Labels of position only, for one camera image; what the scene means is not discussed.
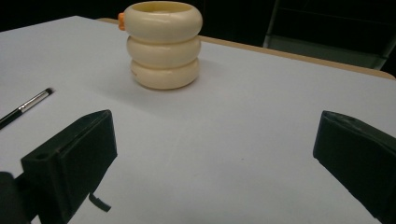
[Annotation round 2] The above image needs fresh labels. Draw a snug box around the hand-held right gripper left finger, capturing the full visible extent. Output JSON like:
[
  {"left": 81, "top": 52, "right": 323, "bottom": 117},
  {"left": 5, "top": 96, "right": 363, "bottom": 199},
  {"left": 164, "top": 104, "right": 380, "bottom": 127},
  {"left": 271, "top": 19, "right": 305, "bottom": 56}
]
[{"left": 21, "top": 109, "right": 119, "bottom": 224}]

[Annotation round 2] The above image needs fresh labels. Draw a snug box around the black pen with silver tip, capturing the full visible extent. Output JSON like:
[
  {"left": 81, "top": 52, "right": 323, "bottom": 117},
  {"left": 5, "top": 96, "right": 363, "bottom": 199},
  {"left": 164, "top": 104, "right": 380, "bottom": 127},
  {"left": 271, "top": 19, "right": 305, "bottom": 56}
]
[{"left": 0, "top": 88, "right": 54, "bottom": 131}]

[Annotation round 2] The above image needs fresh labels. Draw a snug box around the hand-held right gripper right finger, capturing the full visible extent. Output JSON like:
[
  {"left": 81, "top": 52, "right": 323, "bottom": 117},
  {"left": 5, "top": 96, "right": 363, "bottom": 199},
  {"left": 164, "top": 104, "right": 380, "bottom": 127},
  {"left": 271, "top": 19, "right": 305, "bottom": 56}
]
[{"left": 312, "top": 110, "right": 396, "bottom": 224}]

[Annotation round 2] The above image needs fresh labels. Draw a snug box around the cream ringed holder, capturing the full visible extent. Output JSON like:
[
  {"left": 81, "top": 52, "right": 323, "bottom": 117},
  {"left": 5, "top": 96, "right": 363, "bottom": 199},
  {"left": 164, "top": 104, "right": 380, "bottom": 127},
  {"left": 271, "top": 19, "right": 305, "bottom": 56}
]
[{"left": 117, "top": 0, "right": 204, "bottom": 91}]

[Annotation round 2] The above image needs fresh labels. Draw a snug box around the grey metal stand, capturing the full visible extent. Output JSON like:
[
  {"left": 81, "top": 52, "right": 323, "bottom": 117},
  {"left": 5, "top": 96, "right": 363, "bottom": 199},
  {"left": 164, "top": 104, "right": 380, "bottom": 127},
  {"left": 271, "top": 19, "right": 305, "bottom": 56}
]
[{"left": 262, "top": 0, "right": 396, "bottom": 71}]

